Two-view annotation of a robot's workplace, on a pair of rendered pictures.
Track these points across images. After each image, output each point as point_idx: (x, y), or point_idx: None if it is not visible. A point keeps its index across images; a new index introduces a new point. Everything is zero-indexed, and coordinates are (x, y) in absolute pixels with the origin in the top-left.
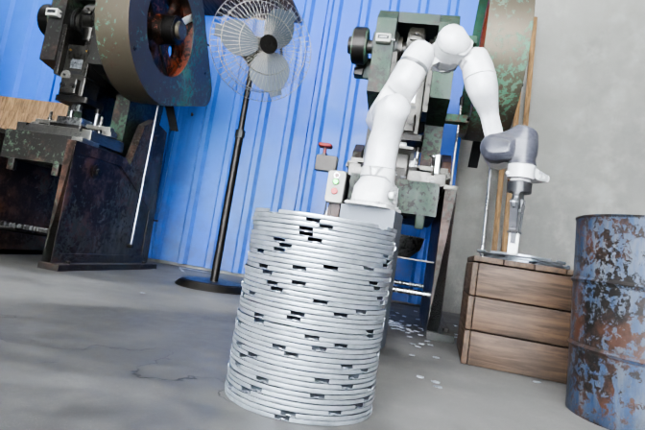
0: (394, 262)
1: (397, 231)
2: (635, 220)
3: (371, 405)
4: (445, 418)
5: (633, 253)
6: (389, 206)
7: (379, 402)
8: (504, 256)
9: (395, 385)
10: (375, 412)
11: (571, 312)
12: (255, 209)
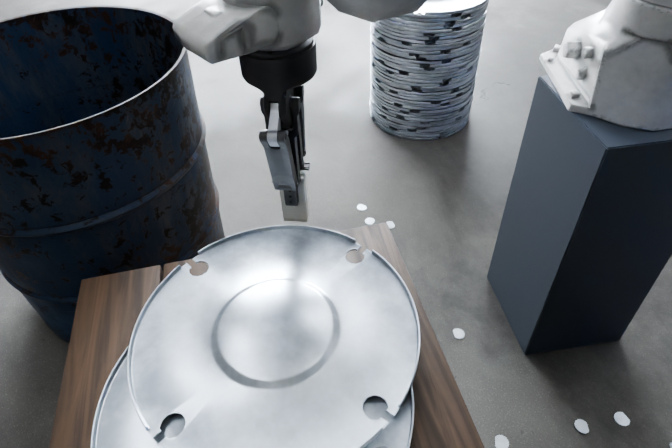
0: (548, 215)
1: (564, 155)
2: (139, 15)
3: (375, 120)
4: (330, 144)
5: (150, 56)
6: (545, 64)
7: (379, 139)
8: (334, 392)
9: (392, 180)
10: (372, 124)
11: (210, 176)
12: None
